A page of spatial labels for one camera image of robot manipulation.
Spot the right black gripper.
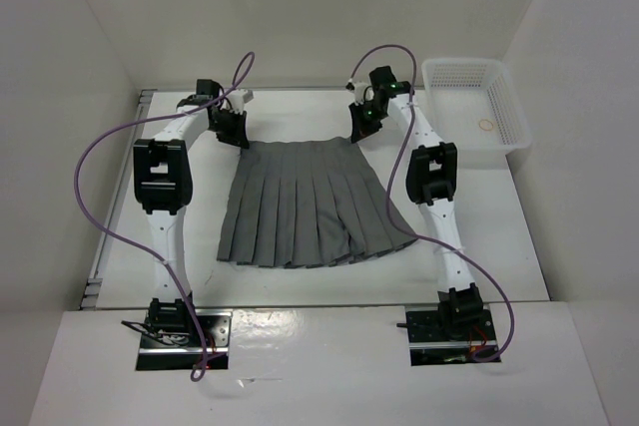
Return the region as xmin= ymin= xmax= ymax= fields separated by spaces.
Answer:
xmin=348 ymin=99 xmax=386 ymax=144

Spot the grey pleated skirt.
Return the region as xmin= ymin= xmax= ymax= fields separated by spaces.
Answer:
xmin=217 ymin=137 xmax=415 ymax=268

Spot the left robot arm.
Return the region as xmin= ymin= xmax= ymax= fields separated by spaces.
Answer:
xmin=133 ymin=79 xmax=254 ymax=346

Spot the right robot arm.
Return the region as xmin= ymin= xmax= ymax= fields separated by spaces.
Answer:
xmin=346 ymin=66 xmax=483 ymax=339

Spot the white plastic basket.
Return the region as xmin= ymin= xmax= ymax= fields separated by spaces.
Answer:
xmin=421 ymin=58 xmax=531 ymax=155

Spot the rubber band in basket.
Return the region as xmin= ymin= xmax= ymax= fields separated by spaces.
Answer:
xmin=478 ymin=119 xmax=494 ymax=131

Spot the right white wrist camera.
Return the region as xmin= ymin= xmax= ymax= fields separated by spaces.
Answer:
xmin=345 ymin=79 xmax=374 ymax=105

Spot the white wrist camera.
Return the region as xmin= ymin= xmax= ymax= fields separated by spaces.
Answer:
xmin=345 ymin=79 xmax=374 ymax=105
xmin=226 ymin=89 xmax=254 ymax=115

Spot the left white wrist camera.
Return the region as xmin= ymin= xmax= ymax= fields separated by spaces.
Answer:
xmin=226 ymin=89 xmax=254 ymax=115

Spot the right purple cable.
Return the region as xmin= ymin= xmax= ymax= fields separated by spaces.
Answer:
xmin=346 ymin=43 xmax=517 ymax=363

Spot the purple cable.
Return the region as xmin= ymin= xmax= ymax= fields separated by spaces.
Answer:
xmin=73 ymin=50 xmax=256 ymax=381
xmin=346 ymin=43 xmax=517 ymax=363

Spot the aluminium table edge rail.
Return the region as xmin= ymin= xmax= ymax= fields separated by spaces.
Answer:
xmin=79 ymin=89 xmax=156 ymax=311

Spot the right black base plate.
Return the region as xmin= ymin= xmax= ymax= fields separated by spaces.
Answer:
xmin=396 ymin=305 xmax=499 ymax=366

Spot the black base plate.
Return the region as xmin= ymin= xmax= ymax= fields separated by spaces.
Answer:
xmin=136 ymin=310 xmax=232 ymax=371
xmin=396 ymin=305 xmax=499 ymax=366

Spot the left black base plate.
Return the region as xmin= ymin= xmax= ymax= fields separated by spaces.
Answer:
xmin=136 ymin=310 xmax=232 ymax=371

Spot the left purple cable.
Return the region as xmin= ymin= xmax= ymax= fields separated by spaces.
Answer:
xmin=73 ymin=50 xmax=256 ymax=381

